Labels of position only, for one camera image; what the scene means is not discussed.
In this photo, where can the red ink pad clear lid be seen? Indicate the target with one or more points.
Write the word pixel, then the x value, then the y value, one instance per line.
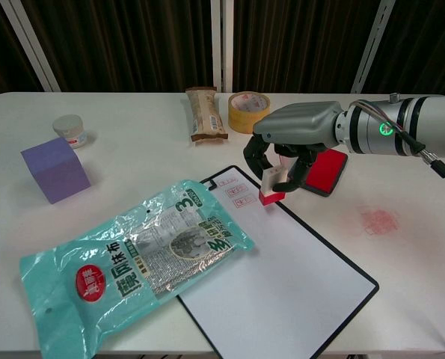
pixel 325 172

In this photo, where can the yellow tape roll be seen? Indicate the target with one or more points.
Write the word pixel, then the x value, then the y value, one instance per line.
pixel 241 119

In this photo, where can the white board black frame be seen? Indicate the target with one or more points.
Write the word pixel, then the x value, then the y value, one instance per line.
pixel 282 276

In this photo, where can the brown wrapped snack bar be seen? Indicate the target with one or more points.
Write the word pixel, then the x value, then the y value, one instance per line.
pixel 205 116

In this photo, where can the teal cleaning cloth package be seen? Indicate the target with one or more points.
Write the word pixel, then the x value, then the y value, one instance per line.
pixel 132 258

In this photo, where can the white slanted frame post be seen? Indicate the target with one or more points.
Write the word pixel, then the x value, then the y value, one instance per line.
pixel 31 46
pixel 373 45

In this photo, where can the white upright frame post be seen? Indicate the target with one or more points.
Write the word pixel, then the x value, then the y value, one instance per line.
pixel 221 45

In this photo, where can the dark pleated curtain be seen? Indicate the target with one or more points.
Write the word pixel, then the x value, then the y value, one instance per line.
pixel 132 41

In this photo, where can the right grey-black robot hand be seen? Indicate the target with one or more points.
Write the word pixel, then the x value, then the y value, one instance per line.
pixel 300 121

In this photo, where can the purple cube block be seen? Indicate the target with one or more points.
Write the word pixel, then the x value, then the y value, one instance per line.
pixel 55 172

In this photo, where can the small white jar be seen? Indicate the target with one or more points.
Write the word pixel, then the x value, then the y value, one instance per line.
pixel 69 129

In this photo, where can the small red stamp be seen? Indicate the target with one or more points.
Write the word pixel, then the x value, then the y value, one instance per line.
pixel 270 187

